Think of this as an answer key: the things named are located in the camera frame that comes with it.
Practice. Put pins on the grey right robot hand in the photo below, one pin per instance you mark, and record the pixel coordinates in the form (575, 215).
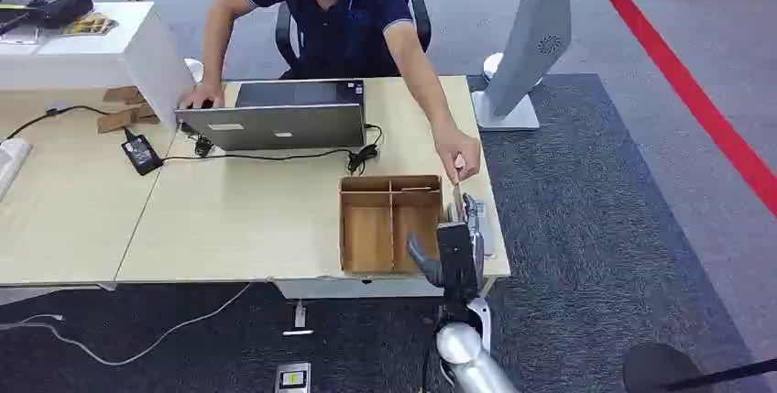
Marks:
(422, 260)

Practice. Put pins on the person's right hand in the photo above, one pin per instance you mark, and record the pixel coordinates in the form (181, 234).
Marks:
(203, 94)

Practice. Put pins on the person's left hand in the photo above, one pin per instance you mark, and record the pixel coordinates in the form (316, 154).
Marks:
(461, 147)

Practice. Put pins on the black computer mouse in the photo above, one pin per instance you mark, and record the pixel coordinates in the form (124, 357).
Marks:
(206, 105)

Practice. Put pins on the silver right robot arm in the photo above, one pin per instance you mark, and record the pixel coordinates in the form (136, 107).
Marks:
(464, 354)

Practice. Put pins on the white round base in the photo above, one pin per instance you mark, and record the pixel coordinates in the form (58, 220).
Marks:
(492, 65)
(195, 70)

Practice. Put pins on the wooden card box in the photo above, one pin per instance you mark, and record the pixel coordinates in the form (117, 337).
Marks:
(367, 238)

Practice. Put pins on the brown cardboard piece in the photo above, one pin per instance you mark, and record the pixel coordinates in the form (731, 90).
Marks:
(115, 120)
(147, 115)
(124, 94)

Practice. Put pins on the grey laptop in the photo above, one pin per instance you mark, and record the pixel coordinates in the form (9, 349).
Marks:
(273, 126)

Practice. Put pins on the black power adapter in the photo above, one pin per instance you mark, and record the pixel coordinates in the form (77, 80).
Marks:
(141, 155)

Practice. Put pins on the black office chair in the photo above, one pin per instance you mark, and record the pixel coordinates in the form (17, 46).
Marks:
(285, 32)

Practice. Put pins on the white cabinet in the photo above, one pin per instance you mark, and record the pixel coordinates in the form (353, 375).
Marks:
(91, 56)

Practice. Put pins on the dark blue carpet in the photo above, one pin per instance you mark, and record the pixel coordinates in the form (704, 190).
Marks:
(576, 196)

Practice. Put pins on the yellow printed brochure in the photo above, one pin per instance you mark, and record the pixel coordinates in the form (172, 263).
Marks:
(91, 25)

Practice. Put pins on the white desk foot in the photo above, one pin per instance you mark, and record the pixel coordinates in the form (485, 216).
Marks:
(300, 317)

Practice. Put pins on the grey kiosk stand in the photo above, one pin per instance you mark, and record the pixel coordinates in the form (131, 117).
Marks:
(534, 32)

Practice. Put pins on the person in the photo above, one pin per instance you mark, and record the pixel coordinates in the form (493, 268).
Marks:
(340, 20)

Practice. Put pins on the black bag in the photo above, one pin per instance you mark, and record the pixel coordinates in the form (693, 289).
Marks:
(54, 5)

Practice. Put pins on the grey floor socket box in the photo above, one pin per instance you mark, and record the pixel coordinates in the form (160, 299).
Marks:
(292, 378)

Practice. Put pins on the red floor tape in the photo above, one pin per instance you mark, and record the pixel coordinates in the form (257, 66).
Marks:
(680, 81)

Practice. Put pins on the black rod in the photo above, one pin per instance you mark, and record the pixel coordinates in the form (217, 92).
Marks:
(728, 375)

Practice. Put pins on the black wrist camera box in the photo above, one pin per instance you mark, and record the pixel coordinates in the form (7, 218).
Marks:
(456, 257)

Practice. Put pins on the white desk frame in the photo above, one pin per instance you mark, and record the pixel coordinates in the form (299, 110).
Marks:
(364, 288)

